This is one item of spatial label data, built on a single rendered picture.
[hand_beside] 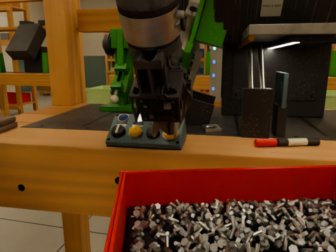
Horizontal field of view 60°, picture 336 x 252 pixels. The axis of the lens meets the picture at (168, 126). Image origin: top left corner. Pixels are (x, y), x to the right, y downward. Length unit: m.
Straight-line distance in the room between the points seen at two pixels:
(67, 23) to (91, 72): 10.87
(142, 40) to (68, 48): 0.93
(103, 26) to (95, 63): 10.74
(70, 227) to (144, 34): 1.24
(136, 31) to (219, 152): 0.29
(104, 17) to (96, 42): 10.72
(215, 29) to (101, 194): 0.47
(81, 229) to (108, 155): 0.93
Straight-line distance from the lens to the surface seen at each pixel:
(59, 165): 0.64
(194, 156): 0.54
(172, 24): 0.37
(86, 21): 1.34
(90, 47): 12.14
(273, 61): 0.92
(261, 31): 0.58
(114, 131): 0.58
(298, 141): 0.63
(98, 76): 12.01
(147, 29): 0.36
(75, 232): 1.50
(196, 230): 0.34
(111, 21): 1.30
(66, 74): 1.28
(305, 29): 0.59
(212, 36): 0.76
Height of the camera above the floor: 1.07
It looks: 13 degrees down
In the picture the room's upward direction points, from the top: straight up
